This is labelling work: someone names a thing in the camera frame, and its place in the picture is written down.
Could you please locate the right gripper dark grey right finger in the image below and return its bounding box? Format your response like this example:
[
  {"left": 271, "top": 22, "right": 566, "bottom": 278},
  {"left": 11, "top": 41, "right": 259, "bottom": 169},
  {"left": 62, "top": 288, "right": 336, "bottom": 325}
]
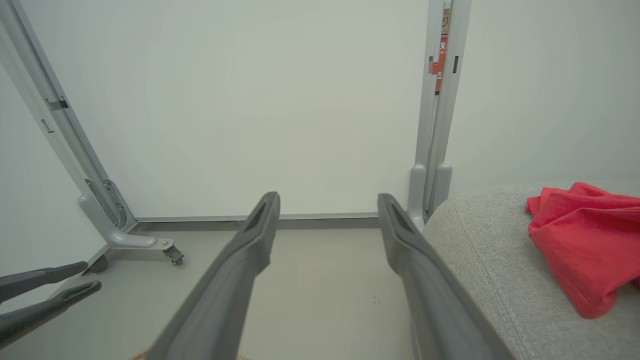
[{"left": 377, "top": 193, "right": 516, "bottom": 360}]

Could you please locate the slanted grey partition frame post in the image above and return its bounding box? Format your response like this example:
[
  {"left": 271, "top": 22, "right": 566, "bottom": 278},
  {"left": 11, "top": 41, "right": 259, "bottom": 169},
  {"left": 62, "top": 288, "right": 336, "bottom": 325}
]
[{"left": 0, "top": 0, "right": 138, "bottom": 233}]

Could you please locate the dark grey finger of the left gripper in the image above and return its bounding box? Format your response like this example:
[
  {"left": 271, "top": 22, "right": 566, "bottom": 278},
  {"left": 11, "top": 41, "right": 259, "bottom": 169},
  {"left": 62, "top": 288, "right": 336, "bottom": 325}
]
[
  {"left": 0, "top": 280, "right": 103, "bottom": 349},
  {"left": 0, "top": 261, "right": 89, "bottom": 304}
]

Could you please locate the upright grey partition frame post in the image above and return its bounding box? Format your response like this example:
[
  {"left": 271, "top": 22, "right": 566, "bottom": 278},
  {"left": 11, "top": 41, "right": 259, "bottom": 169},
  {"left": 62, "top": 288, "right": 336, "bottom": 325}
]
[{"left": 414, "top": 0, "right": 474, "bottom": 221}]

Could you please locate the grey fabric sofa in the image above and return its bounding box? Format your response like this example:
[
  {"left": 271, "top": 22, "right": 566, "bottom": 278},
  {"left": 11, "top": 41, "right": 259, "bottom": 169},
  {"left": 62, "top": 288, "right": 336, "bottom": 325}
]
[{"left": 421, "top": 182, "right": 640, "bottom": 360}]

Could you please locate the long grey partition foot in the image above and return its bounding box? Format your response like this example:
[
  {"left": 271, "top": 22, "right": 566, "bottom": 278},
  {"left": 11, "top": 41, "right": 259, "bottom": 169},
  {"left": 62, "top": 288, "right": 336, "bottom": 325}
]
[{"left": 78, "top": 194, "right": 176, "bottom": 252}]

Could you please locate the red and white jersey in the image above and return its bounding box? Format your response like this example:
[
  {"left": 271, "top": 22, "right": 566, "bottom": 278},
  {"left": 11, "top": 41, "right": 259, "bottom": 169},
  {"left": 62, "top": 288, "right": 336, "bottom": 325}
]
[{"left": 524, "top": 181, "right": 640, "bottom": 320}]

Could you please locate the short grey partition foot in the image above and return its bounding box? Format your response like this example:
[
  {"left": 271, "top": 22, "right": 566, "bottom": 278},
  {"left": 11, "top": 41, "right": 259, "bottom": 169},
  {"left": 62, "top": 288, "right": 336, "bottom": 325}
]
[
  {"left": 429, "top": 162, "right": 454, "bottom": 216},
  {"left": 407, "top": 164, "right": 428, "bottom": 233}
]

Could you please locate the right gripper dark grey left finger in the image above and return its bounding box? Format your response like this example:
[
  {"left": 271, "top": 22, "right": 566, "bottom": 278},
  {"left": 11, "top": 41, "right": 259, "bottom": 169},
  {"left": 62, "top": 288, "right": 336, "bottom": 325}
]
[{"left": 145, "top": 191, "right": 281, "bottom": 360}]

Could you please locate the red wall sign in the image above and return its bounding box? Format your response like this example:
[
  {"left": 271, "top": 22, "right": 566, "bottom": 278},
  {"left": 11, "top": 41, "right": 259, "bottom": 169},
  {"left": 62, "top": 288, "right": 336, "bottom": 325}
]
[{"left": 429, "top": 34, "right": 449, "bottom": 94}]

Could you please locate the black caster with metal bracket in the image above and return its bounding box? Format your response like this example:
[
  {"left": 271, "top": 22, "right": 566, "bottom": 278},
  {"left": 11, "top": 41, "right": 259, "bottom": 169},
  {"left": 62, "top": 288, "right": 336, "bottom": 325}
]
[{"left": 161, "top": 243, "right": 185, "bottom": 266}]

